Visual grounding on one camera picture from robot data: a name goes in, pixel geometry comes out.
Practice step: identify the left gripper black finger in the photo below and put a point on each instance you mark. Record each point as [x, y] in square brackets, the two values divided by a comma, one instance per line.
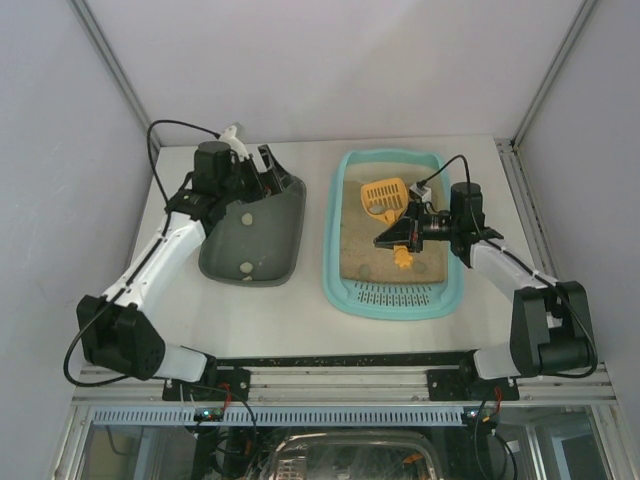
[258, 182]
[280, 178]

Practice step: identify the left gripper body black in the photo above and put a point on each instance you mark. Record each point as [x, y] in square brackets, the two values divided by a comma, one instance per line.
[261, 176]

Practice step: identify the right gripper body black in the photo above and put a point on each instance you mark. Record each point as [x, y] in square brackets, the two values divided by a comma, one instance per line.
[413, 232]

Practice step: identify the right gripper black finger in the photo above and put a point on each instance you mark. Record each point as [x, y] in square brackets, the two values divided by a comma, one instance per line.
[399, 234]
[415, 212]

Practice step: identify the orange litter scoop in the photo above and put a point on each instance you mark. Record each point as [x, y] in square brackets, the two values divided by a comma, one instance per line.
[391, 193]

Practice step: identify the grey plastic bin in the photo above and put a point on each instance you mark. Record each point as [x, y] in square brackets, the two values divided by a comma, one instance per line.
[271, 244]

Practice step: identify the teal litter box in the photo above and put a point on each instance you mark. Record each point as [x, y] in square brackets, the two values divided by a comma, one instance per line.
[362, 280]

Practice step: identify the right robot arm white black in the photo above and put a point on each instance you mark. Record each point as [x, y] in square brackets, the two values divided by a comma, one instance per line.
[550, 327]

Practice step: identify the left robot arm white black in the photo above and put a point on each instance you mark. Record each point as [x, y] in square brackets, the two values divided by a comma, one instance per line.
[116, 329]

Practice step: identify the metal basket below table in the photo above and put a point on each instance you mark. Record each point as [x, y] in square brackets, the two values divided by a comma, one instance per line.
[355, 454]

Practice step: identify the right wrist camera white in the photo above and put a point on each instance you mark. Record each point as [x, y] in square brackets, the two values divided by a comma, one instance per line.
[420, 192]

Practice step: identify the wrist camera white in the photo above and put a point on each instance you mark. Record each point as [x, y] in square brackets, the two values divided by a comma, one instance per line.
[420, 192]
[231, 136]

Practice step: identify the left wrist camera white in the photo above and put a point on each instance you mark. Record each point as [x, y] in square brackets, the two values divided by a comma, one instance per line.
[231, 136]

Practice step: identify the aluminium right side rail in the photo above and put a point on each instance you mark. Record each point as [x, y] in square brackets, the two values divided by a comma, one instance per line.
[527, 207]

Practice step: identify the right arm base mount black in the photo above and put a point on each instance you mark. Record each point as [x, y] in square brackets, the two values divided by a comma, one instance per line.
[472, 382]

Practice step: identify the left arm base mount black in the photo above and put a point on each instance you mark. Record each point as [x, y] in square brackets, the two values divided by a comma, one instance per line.
[218, 384]

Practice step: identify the aluminium rail frame front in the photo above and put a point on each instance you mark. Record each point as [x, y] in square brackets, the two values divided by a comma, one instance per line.
[405, 385]

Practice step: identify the blue slotted cable duct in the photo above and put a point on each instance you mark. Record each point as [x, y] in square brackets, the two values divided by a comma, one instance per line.
[239, 416]

